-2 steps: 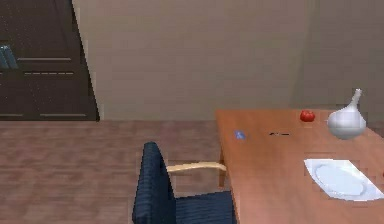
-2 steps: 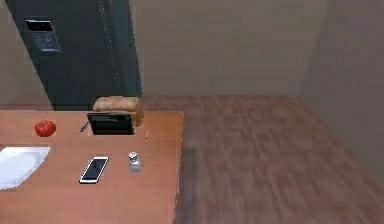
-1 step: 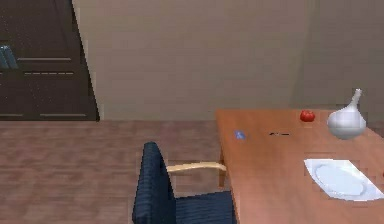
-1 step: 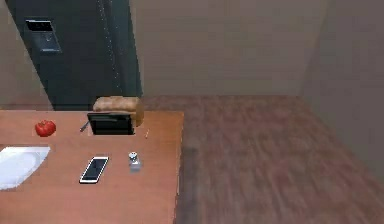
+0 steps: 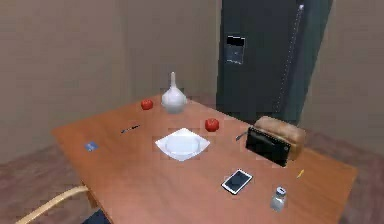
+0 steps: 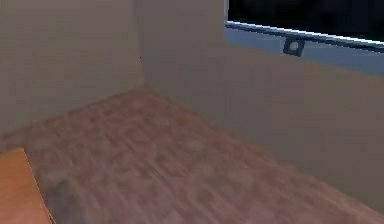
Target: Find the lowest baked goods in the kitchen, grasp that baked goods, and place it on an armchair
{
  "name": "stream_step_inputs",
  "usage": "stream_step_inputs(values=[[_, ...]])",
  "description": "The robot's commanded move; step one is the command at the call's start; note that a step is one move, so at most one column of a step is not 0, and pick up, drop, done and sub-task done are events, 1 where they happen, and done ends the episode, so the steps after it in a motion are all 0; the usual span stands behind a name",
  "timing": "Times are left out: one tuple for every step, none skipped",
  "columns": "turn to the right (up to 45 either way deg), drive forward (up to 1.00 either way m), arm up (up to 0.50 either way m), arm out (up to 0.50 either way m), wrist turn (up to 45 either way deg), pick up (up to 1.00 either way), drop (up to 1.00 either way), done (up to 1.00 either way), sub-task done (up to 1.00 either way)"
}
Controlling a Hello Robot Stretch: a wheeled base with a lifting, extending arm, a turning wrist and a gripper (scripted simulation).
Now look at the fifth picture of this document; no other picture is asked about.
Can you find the yellow pencil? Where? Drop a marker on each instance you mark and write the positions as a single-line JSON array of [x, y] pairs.
[[300, 173]]

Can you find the white-edged black phone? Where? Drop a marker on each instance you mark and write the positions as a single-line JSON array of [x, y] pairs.
[[237, 181]]

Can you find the black pen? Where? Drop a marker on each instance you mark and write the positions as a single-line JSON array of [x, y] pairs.
[[130, 129]]

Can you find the blue card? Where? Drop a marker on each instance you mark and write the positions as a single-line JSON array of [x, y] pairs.
[[91, 146]]

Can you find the light wooden chair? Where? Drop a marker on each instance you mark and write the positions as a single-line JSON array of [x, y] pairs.
[[53, 202]]

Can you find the white bulb vase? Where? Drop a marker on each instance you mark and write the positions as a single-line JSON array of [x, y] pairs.
[[173, 98]]

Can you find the black toaster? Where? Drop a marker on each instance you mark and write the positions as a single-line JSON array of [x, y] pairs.
[[266, 146]]

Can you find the dark grey fridge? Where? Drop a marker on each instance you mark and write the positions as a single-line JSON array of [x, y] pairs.
[[263, 60]]

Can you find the brown wooden table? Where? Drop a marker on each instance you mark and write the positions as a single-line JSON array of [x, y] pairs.
[[140, 186]]

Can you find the clear salt shaker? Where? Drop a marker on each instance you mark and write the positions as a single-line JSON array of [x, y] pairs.
[[278, 199]]

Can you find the white square plate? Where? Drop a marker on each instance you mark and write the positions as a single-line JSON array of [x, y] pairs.
[[182, 144]]

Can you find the red tomato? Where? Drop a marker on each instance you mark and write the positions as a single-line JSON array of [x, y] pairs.
[[212, 124], [146, 104]]

